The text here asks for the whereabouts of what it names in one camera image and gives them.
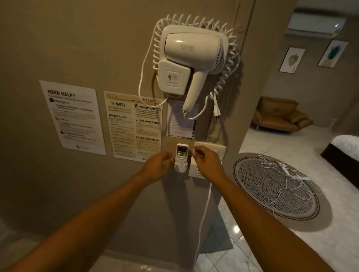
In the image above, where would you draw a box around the person's left hand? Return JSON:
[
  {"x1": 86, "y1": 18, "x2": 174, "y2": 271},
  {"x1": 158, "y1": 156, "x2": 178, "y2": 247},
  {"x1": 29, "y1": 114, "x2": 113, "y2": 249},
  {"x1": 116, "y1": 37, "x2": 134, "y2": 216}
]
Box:
[{"x1": 139, "y1": 152, "x2": 175, "y2": 185}]

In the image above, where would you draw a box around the person's right hand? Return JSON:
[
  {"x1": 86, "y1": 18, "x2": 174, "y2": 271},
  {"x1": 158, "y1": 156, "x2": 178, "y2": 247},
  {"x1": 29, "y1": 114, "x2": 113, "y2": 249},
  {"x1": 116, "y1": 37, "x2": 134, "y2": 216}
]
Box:
[{"x1": 193, "y1": 146, "x2": 225, "y2": 183}]

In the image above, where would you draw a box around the person's left forearm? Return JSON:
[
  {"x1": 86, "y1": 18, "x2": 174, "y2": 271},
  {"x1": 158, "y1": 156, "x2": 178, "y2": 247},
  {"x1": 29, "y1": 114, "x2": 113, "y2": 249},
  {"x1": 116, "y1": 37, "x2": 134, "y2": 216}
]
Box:
[{"x1": 0, "y1": 173, "x2": 149, "y2": 272}]

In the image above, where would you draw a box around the person's right forearm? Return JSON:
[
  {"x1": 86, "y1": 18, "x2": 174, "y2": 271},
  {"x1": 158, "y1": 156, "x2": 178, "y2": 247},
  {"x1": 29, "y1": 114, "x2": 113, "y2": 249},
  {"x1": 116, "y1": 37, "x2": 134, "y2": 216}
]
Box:
[{"x1": 214, "y1": 177, "x2": 348, "y2": 272}]

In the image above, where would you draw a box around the white remote control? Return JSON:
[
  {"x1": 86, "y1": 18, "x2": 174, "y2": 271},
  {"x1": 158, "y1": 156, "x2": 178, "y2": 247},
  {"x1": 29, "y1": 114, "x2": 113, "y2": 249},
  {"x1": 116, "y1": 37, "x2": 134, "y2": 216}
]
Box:
[{"x1": 176, "y1": 143, "x2": 188, "y2": 168}]

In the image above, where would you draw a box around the round patterned rug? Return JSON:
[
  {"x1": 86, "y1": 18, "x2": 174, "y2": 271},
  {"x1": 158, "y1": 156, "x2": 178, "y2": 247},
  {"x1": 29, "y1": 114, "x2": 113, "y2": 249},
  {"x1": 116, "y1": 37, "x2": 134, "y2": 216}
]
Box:
[{"x1": 233, "y1": 153, "x2": 321, "y2": 220}]

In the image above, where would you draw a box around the grey-blue floor mat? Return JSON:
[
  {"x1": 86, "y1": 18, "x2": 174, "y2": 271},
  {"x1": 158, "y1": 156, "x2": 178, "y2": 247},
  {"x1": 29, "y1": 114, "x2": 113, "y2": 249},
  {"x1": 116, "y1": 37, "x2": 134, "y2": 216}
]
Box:
[{"x1": 201, "y1": 213, "x2": 234, "y2": 254}]

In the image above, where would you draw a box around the brown leather armchair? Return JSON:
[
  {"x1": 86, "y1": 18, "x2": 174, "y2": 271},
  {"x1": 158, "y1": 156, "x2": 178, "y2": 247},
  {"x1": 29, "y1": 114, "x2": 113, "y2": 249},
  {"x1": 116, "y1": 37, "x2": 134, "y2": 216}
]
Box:
[{"x1": 250, "y1": 97, "x2": 314, "y2": 132}]

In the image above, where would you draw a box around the white hair dryer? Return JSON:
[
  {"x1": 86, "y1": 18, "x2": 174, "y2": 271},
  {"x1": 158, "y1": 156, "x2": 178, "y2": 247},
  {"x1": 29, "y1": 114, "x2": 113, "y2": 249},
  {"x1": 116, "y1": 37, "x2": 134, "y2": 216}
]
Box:
[{"x1": 164, "y1": 33, "x2": 223, "y2": 120}]

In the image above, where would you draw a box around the bed with white sheet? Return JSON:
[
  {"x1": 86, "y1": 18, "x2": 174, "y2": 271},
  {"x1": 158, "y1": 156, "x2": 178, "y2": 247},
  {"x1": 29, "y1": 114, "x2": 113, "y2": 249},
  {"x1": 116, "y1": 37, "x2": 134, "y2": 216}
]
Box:
[{"x1": 320, "y1": 135, "x2": 359, "y2": 191}]

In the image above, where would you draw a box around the framed pineapple picture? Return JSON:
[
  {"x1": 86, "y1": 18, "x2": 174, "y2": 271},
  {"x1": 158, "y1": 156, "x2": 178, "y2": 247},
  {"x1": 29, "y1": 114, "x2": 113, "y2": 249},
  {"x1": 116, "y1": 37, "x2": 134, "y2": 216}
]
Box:
[{"x1": 317, "y1": 41, "x2": 349, "y2": 68}]

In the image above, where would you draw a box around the white wall socket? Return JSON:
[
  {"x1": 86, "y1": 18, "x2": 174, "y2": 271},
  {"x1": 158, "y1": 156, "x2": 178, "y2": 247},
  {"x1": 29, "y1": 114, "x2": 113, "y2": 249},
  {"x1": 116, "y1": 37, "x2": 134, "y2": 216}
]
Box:
[{"x1": 188, "y1": 160, "x2": 210, "y2": 180}]

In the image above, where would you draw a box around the white remote wall holder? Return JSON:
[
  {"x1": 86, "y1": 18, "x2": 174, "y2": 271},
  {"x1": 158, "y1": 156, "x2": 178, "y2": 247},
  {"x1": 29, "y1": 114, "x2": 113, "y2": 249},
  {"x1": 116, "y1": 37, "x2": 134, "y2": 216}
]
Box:
[{"x1": 174, "y1": 157, "x2": 189, "y2": 173}]

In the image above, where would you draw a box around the white wall switch plate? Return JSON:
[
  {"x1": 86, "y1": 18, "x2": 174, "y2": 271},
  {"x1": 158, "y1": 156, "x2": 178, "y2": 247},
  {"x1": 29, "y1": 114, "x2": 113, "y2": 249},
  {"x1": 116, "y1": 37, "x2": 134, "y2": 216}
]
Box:
[{"x1": 194, "y1": 141, "x2": 227, "y2": 166}]

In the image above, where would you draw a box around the small laminated wall notice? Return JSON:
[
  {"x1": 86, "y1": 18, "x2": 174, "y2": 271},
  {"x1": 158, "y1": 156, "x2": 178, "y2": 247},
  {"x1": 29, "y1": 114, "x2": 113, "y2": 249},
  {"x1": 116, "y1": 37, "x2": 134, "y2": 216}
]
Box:
[{"x1": 167, "y1": 99, "x2": 200, "y2": 140}]

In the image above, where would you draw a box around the cream two-column wall poster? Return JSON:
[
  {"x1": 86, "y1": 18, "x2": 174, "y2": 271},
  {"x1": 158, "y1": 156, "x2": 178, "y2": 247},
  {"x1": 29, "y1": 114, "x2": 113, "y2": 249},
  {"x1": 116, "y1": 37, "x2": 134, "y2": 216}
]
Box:
[{"x1": 104, "y1": 90, "x2": 164, "y2": 162}]

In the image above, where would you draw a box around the white hanging power cable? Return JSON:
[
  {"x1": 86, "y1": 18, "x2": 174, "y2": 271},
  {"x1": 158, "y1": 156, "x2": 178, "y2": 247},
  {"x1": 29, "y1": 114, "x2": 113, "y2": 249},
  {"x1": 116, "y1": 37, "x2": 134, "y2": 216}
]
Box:
[{"x1": 192, "y1": 181, "x2": 212, "y2": 267}]

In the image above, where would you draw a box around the white hair dryer wall holder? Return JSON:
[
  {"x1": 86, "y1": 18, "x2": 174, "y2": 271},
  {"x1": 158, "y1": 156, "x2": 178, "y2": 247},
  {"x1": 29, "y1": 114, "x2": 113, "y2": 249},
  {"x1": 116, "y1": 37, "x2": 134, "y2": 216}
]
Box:
[{"x1": 157, "y1": 25, "x2": 229, "y2": 95}]

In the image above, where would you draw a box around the white coiled cord with plug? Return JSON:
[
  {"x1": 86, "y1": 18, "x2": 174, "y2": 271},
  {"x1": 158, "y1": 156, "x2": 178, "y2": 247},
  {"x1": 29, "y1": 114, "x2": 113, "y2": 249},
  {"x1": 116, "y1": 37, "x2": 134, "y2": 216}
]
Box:
[{"x1": 137, "y1": 14, "x2": 241, "y2": 121}]

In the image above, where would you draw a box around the tangled thin white cable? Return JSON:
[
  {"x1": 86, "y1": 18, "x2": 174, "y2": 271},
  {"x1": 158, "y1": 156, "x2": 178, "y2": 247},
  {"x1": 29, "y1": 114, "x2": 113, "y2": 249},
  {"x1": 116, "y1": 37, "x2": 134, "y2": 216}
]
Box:
[{"x1": 257, "y1": 155, "x2": 323, "y2": 215}]

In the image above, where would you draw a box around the white paper wall notice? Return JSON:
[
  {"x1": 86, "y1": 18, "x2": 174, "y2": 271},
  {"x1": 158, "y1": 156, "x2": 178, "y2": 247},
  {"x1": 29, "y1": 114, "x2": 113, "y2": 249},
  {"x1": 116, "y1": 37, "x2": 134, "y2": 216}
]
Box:
[{"x1": 39, "y1": 80, "x2": 107, "y2": 156}]

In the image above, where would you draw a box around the white wall air conditioner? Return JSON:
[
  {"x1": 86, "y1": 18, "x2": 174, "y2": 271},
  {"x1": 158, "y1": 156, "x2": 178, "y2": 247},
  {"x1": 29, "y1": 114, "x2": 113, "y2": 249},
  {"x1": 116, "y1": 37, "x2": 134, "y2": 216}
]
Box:
[{"x1": 286, "y1": 11, "x2": 347, "y2": 39}]

